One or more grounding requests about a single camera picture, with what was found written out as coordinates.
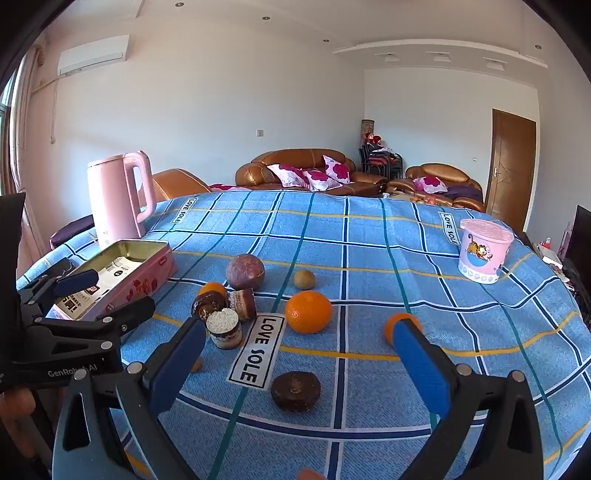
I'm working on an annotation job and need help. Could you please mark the large orange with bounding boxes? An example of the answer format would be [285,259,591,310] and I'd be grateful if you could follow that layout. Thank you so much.
[285,290,333,335]

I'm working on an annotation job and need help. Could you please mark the pink tin box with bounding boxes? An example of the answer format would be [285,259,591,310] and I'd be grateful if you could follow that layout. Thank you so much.
[52,239,178,322]

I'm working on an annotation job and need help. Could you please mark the printed paper leaflet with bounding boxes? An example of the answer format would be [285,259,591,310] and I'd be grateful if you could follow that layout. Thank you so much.
[55,254,148,319]

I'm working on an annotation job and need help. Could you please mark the dark chocolate snack cake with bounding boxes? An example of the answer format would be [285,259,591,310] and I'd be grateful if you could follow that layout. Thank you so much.
[191,292,227,320]

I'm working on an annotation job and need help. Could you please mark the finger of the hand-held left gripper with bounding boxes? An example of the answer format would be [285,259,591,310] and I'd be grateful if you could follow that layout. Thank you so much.
[21,269,100,305]
[34,296,156,350]

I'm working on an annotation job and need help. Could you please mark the wooden framed window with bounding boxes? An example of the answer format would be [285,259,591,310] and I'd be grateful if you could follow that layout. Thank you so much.
[0,69,24,195]

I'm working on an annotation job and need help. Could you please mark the white wall air conditioner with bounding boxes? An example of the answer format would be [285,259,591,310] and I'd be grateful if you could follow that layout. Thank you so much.
[58,36,127,77]

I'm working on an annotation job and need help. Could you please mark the stack of dark chairs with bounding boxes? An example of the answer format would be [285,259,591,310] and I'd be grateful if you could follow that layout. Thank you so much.
[358,143,404,182]

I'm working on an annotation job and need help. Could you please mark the brown leather sofa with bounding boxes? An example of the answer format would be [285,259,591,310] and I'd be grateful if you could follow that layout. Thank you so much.
[235,148,389,198]

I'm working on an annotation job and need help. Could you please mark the chocolate donut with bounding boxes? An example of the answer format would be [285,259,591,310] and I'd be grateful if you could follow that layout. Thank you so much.
[270,371,321,413]

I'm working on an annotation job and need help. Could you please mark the pink cartoon plastic bucket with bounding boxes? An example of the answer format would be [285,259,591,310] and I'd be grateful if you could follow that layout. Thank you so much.
[457,219,515,285]

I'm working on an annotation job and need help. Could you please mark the brown leather armchair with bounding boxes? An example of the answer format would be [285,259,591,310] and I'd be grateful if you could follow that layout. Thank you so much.
[387,162,486,213]

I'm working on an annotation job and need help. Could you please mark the white floral pillow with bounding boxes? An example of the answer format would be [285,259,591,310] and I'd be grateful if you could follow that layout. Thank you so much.
[322,155,352,184]
[267,164,310,188]
[413,175,448,193]
[302,169,342,192]

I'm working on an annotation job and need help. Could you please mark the pink curtain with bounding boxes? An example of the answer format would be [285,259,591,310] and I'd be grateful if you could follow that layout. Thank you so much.
[9,41,51,259]

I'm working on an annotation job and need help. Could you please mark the brown wooden door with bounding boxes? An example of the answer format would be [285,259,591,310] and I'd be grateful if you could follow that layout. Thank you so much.
[485,108,537,233]

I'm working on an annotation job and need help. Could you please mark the brown leather chaise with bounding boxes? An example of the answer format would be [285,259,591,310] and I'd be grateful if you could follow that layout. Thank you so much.
[139,169,213,206]

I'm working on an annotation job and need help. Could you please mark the purple cloth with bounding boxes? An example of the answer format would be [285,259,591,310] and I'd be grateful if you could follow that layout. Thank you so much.
[445,182,483,201]

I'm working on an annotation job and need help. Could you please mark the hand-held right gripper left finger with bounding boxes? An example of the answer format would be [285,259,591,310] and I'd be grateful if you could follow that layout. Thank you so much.
[54,316,208,480]

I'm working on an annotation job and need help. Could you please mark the person's left hand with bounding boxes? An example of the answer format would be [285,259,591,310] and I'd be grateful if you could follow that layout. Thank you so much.
[0,387,37,441]

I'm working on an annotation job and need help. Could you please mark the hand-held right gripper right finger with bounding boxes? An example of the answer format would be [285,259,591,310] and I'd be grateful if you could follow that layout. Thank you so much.
[392,316,544,480]

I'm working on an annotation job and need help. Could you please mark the purple passion fruit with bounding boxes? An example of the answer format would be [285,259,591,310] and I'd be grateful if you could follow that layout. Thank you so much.
[225,254,266,291]

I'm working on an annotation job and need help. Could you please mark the cluttered television stand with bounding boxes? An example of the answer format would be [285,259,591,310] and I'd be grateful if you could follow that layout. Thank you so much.
[531,237,583,296]

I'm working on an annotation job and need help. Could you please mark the blue plaid tablecloth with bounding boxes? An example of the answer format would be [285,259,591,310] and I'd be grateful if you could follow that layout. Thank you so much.
[16,190,585,480]

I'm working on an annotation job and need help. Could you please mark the black television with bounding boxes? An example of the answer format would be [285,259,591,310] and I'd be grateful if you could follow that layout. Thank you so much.
[564,205,591,287]

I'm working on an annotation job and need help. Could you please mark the cluttered coffee table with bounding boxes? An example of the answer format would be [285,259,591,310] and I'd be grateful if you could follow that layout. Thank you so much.
[381,191,455,208]

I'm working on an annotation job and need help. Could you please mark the recessed ceiling spotlights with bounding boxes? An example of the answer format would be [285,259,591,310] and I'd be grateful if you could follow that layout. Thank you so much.
[173,0,543,51]

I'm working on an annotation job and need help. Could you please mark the purple cushioned stool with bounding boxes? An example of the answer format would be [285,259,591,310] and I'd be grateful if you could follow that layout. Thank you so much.
[50,215,97,250]

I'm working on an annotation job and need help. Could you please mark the air conditioner pipe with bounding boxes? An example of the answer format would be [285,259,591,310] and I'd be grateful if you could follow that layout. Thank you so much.
[30,74,61,144]

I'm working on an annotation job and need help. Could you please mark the pink electric kettle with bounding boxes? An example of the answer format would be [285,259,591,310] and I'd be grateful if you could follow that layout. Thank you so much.
[87,151,158,248]

